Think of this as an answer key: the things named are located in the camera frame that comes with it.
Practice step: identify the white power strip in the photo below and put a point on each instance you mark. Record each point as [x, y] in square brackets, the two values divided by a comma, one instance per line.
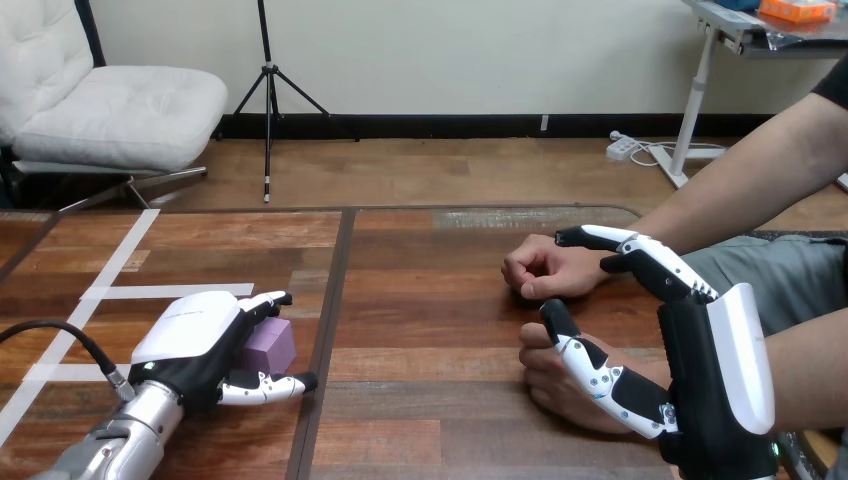
[621, 147]

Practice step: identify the person's forearm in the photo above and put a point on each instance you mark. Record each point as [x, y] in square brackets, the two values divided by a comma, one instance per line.
[808, 378]
[729, 192]

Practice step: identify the white cushioned chair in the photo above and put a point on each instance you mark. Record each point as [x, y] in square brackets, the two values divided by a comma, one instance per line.
[112, 112]

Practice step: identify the white desk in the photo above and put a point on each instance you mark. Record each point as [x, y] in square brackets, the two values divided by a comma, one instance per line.
[694, 99]

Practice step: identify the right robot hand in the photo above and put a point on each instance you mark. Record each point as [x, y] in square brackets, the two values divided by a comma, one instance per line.
[702, 384]

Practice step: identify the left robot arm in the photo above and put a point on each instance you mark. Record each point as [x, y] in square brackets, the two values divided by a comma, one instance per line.
[132, 430]

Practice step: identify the person's hand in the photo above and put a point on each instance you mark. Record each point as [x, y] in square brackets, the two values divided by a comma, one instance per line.
[556, 268]
[553, 391]

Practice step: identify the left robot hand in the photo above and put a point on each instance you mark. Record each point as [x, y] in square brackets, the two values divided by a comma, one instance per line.
[189, 344]

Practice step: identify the purple block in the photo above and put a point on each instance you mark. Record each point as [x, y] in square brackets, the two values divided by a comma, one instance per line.
[275, 344]

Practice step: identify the orange thing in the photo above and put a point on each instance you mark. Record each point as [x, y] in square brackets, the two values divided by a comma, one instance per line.
[795, 10]

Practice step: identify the person's body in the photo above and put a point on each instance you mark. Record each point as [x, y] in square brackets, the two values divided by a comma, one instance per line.
[788, 278]

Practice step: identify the black tripod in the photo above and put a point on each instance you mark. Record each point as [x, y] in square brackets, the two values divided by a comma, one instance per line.
[268, 99]

